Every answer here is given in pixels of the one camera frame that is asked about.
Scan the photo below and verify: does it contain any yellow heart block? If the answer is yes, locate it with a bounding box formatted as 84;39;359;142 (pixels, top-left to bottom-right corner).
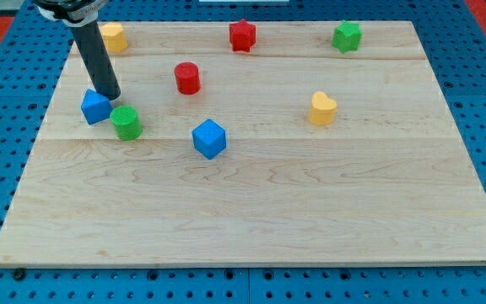
308;91;338;126

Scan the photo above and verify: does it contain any blue cube block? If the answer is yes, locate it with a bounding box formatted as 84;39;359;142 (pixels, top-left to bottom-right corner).
192;119;227;160

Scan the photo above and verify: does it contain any red cylinder block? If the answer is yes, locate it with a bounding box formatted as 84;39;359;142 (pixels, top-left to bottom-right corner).
174;62;201;95

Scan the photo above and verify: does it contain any red star block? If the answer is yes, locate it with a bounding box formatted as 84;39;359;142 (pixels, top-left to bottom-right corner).
229;19;257;52

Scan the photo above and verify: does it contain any green cylinder block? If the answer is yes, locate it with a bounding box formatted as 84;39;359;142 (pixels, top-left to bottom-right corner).
110;106;143;141

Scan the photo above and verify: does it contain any wooden board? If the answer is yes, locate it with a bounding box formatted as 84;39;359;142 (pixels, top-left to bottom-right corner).
0;21;486;269

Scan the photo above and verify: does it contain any blue triangular block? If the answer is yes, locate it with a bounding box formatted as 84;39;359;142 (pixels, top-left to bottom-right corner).
80;90;113;125

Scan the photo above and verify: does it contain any green star block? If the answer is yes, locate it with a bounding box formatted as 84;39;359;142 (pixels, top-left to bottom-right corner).
331;20;362;53

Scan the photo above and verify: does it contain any yellow rounded block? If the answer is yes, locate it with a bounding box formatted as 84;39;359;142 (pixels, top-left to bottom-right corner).
100;22;128;52

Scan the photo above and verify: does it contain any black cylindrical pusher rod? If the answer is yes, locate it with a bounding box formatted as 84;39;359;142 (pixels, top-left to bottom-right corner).
71;20;121;100

